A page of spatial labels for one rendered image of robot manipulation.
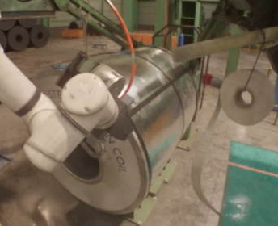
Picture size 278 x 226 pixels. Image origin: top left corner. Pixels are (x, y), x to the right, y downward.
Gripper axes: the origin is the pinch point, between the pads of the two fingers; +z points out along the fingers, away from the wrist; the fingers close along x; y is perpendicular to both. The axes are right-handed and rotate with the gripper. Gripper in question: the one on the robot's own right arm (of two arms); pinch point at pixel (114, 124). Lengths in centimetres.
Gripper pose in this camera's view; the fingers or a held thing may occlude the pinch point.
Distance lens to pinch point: 67.5
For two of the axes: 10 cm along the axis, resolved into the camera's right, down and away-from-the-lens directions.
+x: -6.4, 7.5, -1.8
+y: -7.7, -6.0, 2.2
